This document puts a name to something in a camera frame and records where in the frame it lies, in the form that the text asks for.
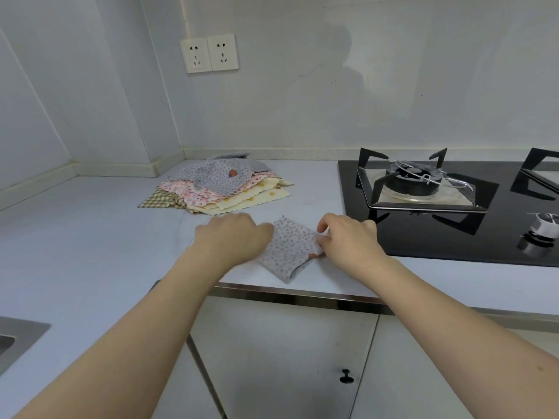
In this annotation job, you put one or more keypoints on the person's left hand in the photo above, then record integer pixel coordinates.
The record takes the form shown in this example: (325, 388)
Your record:
(233, 237)

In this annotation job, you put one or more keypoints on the person's right hand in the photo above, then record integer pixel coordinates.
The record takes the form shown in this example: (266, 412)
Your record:
(353, 244)

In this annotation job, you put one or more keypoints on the person's left fingers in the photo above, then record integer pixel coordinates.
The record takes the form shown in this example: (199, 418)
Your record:
(244, 219)

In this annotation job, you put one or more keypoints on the person's right thumb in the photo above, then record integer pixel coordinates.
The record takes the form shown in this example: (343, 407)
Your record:
(321, 245)

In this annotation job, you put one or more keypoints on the grey floral cloth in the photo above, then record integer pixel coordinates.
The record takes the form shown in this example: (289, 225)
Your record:
(214, 176)
(288, 248)

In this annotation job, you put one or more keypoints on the person's left forearm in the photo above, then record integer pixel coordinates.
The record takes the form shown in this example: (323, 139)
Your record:
(144, 327)

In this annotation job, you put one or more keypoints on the person's right forearm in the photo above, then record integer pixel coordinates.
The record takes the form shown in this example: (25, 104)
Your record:
(454, 340)

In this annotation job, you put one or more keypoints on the cream cloth with orange dots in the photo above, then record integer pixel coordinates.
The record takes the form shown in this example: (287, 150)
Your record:
(253, 198)

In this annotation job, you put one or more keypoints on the plain cream scalloped cloth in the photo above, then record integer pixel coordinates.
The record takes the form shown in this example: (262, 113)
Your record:
(279, 182)

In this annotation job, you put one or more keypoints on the crumpled grey floral cloth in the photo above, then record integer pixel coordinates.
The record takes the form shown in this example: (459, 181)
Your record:
(214, 176)

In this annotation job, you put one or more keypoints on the pink floral cloth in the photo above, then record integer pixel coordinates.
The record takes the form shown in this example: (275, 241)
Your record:
(183, 192)

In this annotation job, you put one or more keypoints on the black metal pan support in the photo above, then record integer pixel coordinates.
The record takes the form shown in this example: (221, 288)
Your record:
(530, 174)
(371, 187)

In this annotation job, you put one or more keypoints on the green checked cloth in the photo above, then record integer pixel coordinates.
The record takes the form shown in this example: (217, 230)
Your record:
(159, 201)

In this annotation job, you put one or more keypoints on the gas burner head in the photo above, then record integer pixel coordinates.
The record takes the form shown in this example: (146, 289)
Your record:
(414, 178)

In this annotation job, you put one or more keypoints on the white cabinet door with knob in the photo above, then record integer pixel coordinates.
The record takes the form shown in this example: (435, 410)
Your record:
(284, 357)

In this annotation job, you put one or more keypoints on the black cabinet knob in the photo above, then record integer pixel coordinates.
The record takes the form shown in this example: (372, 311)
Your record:
(346, 377)

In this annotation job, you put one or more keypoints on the steel drip tray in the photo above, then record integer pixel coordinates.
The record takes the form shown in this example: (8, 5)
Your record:
(454, 197)

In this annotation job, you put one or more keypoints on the black glass gas hob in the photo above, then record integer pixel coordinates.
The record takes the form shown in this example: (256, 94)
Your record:
(493, 239)

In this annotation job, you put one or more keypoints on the plain white cabinet door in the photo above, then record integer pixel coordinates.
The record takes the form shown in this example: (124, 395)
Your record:
(436, 388)

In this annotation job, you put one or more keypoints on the silver hob control knob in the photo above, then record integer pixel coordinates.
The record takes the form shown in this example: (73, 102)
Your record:
(541, 231)

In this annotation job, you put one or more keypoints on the steel sink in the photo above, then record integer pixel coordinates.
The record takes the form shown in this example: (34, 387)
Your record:
(17, 340)

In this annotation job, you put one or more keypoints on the white wall socket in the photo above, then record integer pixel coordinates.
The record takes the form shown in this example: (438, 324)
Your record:
(223, 51)
(195, 55)

